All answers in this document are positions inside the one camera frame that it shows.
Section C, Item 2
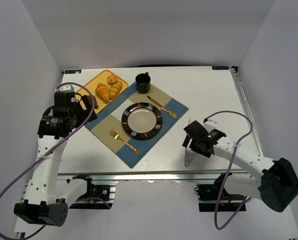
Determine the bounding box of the brown chocolate bread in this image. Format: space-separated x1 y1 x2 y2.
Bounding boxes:
86 95 98 110

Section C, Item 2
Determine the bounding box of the striped croissant bread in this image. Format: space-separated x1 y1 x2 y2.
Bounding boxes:
95 83 110 104

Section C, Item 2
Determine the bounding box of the blue beige placemat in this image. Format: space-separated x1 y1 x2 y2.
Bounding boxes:
86 83 188 168

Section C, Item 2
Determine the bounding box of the dark green mug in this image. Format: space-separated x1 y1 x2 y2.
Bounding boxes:
135 72 151 94

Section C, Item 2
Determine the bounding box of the black rimmed plate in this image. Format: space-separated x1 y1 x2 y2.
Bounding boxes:
121 102 163 140

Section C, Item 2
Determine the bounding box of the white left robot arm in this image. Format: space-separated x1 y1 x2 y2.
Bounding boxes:
13 90 97 227

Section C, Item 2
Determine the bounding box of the blue label right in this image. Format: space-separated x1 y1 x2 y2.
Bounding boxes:
212 65 230 71

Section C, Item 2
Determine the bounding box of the gold knife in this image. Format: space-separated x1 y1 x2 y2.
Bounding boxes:
147 95 177 119

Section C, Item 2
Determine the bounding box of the blue label left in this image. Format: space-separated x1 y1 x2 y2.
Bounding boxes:
64 69 82 74

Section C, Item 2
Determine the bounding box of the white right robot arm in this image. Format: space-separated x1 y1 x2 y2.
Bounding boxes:
183 120 298 213

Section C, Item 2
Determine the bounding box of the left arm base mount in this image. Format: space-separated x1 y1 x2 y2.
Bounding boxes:
66 174 114 210

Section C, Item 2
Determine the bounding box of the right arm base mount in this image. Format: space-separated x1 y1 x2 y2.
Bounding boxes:
194 173 244 212

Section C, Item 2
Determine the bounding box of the gold fork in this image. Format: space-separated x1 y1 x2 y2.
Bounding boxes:
109 129 141 155

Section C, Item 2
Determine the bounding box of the long bread roll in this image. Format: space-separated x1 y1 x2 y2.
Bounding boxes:
109 81 123 100

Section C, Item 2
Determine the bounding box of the aluminium table frame rail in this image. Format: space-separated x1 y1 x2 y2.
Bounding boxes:
229 66 263 157

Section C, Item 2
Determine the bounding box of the round bread roll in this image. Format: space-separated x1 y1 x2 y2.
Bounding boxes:
107 74 118 85

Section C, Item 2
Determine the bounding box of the blue label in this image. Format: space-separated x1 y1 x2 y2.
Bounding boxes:
64 69 82 74
212 65 230 71

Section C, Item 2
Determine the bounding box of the yellow tray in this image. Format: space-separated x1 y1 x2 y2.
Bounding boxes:
84 70 128 114

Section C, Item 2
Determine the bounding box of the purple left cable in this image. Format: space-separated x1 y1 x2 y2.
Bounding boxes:
0 82 96 240

